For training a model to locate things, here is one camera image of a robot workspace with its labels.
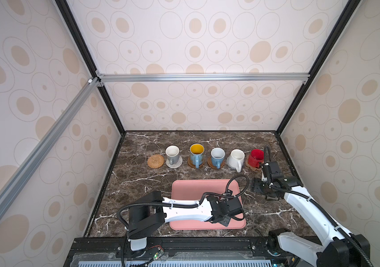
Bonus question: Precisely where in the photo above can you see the aluminium frame rail left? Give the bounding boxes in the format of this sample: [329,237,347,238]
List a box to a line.
[0,77,101,220]

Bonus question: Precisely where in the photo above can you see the brown wooden coaster near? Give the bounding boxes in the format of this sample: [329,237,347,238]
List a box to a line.
[187,157,206,169]

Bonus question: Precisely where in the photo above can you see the brown wooden coaster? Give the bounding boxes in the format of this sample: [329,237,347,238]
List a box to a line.
[187,157,206,169]
[207,158,225,170]

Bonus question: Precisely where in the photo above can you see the aluminium frame rail back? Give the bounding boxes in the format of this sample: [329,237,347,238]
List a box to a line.
[89,72,310,85]

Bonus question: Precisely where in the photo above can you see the brown wooden coaster far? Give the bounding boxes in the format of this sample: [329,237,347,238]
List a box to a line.
[207,158,225,170]

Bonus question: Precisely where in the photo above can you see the red mug black handle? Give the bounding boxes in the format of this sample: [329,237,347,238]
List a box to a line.
[247,149,264,169]

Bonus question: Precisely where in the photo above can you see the black corner frame post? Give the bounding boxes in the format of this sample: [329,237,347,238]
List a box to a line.
[54,0,126,135]

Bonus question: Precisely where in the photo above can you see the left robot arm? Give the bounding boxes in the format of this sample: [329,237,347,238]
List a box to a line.
[116,174,250,251]

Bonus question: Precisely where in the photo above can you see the white multicolour stitched coaster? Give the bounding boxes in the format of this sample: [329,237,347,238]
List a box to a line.
[166,156,183,169]

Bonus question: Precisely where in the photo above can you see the black right corner post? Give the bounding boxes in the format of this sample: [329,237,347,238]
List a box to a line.
[276,0,362,136]

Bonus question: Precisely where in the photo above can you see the blue floral mug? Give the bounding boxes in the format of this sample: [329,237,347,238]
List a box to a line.
[211,148,225,165]

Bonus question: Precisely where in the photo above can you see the pink plastic tray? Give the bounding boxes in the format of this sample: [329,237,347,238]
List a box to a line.
[170,179,246,230]

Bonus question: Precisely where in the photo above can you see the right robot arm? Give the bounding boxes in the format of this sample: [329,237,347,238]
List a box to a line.
[253,146,373,267]

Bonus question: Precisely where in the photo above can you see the white mug back row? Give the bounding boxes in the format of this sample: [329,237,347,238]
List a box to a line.
[227,149,245,172]

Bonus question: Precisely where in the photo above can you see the cork paw print coaster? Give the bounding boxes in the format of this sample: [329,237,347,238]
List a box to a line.
[245,154,264,171]

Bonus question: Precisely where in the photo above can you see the blue butterfly mug yellow inside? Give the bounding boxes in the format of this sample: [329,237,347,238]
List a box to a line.
[190,144,204,169]

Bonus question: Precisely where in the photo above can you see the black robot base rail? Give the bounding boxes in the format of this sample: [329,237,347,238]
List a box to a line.
[64,237,304,267]

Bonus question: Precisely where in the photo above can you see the white mug row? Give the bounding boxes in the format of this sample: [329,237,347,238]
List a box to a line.
[227,149,245,172]
[165,145,180,164]

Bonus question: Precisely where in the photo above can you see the woven rattan round coaster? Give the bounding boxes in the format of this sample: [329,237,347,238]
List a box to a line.
[147,154,165,169]

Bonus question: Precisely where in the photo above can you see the aluminium frame rail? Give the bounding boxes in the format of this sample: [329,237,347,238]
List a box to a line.
[89,72,310,85]
[0,77,101,220]

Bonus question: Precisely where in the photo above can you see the white mug front row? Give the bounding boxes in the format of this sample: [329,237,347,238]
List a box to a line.
[165,145,180,164]

